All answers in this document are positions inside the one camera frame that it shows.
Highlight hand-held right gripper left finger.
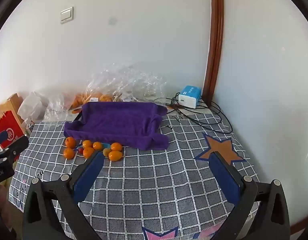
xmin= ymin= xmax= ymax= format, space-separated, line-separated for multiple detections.
xmin=22 ymin=151 xmax=105 ymax=240

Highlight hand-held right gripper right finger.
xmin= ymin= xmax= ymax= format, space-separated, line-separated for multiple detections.
xmin=208 ymin=151 xmax=291 ymax=240

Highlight purple towel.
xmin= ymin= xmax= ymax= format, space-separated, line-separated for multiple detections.
xmin=64 ymin=102 xmax=169 ymax=150

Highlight red paper bag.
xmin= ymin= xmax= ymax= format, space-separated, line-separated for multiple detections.
xmin=0 ymin=110 xmax=28 ymax=150

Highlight white plastic bag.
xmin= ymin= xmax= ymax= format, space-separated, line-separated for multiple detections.
xmin=17 ymin=91 xmax=48 ymax=120

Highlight clear plastic bag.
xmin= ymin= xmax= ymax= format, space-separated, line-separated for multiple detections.
xmin=119 ymin=65 xmax=169 ymax=100
xmin=85 ymin=64 xmax=134 ymax=103
xmin=44 ymin=85 xmax=88 ymax=122

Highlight grey checked tablecloth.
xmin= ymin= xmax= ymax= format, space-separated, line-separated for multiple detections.
xmin=9 ymin=112 xmax=259 ymax=240

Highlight bag of oranges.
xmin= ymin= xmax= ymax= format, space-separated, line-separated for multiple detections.
xmin=70 ymin=92 xmax=90 ymax=110

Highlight pile of bagged oranges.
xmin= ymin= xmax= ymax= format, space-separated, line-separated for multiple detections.
xmin=95 ymin=93 xmax=113 ymax=102

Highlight blue and white tissue pack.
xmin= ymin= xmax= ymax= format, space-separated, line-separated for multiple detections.
xmin=178 ymin=85 xmax=202 ymax=109

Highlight black cables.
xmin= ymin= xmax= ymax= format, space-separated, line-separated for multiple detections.
xmin=154 ymin=96 xmax=233 ymax=133

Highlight brown wooden door frame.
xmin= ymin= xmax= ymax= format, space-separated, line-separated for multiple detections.
xmin=201 ymin=0 xmax=224 ymax=103

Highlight white light switch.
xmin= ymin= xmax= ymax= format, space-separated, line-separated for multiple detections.
xmin=60 ymin=7 xmax=75 ymax=24

